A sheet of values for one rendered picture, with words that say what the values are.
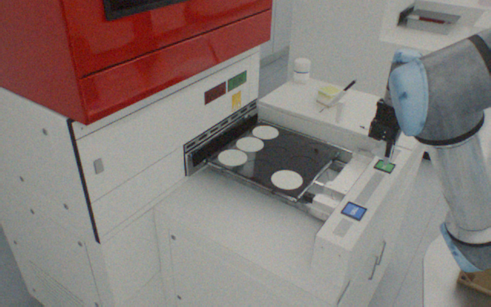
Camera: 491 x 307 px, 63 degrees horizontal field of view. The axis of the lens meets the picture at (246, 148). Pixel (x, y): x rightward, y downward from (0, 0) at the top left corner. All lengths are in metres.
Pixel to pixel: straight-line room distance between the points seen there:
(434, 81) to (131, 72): 0.67
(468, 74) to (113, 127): 0.81
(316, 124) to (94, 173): 0.84
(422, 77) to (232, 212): 0.80
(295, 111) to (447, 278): 0.78
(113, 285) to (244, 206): 0.48
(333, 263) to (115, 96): 0.68
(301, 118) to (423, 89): 0.96
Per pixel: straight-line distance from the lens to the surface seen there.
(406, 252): 2.50
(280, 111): 1.62
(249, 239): 1.22
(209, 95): 1.37
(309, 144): 1.51
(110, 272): 1.34
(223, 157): 1.41
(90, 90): 0.96
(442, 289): 1.23
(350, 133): 1.52
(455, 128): 0.71
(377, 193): 1.23
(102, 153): 1.11
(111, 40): 0.97
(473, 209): 0.88
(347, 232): 1.08
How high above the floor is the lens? 1.69
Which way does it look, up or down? 33 degrees down
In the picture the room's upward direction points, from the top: 2 degrees clockwise
